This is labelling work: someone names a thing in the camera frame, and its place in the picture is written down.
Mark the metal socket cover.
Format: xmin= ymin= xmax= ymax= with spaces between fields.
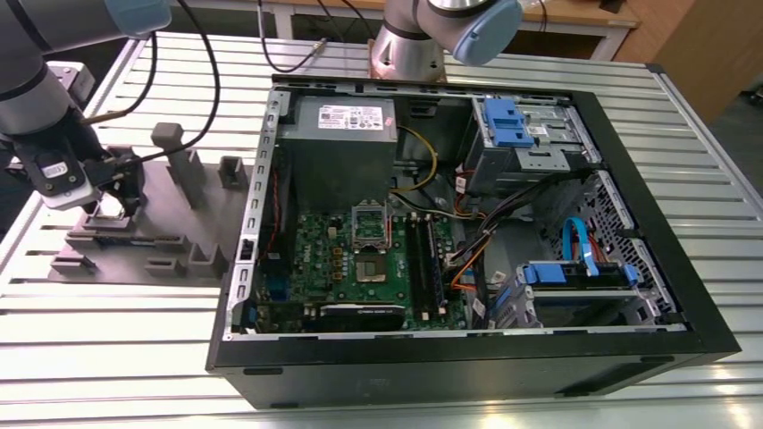
xmin=351 ymin=200 xmax=392 ymax=251

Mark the CPU socket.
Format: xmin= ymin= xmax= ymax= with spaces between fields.
xmin=355 ymin=252 xmax=390 ymax=285

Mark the grey parts rack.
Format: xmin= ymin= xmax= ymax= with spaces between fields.
xmin=47 ymin=122 xmax=258 ymax=287

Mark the grey power supply unit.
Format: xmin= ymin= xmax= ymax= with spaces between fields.
xmin=278 ymin=96 xmax=399 ymax=198

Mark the green motherboard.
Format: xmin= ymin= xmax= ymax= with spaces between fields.
xmin=255 ymin=209 xmax=472 ymax=334

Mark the black Nvidia graphics card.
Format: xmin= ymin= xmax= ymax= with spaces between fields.
xmin=255 ymin=301 xmax=410 ymax=334

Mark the black RAM slot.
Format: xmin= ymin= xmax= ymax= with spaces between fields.
xmin=420 ymin=213 xmax=450 ymax=315
xmin=404 ymin=212 xmax=432 ymax=319

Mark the blue plastic disk carrier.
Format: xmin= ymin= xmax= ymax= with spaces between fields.
xmin=483 ymin=97 xmax=535 ymax=148

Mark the black PC case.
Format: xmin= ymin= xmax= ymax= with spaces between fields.
xmin=206 ymin=73 xmax=745 ymax=410

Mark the silver drive cage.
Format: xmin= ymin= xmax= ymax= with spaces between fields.
xmin=464 ymin=96 xmax=600 ymax=193

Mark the silver disk bay cage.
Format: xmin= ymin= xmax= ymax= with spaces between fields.
xmin=488 ymin=261 xmax=685 ymax=332

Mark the hard disk in blue carrier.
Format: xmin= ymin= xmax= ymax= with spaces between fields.
xmin=518 ymin=261 xmax=643 ymax=291

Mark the wooden desk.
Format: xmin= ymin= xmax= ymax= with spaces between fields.
xmin=262 ymin=0 xmax=643 ymax=62

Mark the wooden cabinet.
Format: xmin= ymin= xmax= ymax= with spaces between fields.
xmin=616 ymin=0 xmax=763 ymax=124

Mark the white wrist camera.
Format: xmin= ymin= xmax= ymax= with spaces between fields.
xmin=27 ymin=149 xmax=107 ymax=211

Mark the small grey camera box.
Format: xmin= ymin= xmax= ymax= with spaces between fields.
xmin=47 ymin=62 xmax=96 ymax=106

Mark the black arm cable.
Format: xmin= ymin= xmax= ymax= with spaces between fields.
xmin=80 ymin=33 xmax=160 ymax=126
xmin=255 ymin=0 xmax=330 ymax=72

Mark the black camera cable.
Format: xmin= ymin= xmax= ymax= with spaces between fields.
xmin=128 ymin=0 xmax=222 ymax=164

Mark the yellow wire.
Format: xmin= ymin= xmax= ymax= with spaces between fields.
xmin=390 ymin=124 xmax=440 ymax=193

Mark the orange wire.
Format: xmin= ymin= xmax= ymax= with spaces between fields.
xmin=450 ymin=248 xmax=496 ymax=294

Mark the black wire bundle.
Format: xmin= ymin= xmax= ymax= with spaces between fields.
xmin=476 ymin=169 xmax=598 ymax=233

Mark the blue flat data wire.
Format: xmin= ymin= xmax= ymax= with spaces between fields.
xmin=563 ymin=216 xmax=600 ymax=276

